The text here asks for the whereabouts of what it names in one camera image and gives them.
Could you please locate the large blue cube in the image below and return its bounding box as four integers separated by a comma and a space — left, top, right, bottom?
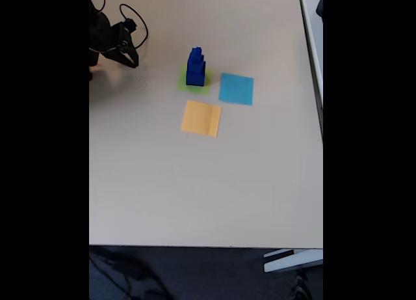
186, 72, 207, 87

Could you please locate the green paper square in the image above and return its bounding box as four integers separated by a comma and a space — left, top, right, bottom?
176, 65, 215, 94

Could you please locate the white table foot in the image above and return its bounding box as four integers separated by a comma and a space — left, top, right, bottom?
262, 248, 324, 274

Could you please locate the light blue paper square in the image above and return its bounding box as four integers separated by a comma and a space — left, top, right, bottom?
218, 72, 255, 107

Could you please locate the black chair base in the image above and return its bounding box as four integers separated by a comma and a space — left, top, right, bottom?
291, 269, 315, 300

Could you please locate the white adjacent table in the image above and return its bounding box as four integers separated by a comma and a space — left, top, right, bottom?
298, 0, 324, 138

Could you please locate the black floor cable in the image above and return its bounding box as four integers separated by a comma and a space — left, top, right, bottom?
89, 249, 170, 300

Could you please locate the orange paper square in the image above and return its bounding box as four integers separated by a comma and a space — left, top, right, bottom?
180, 100, 222, 138

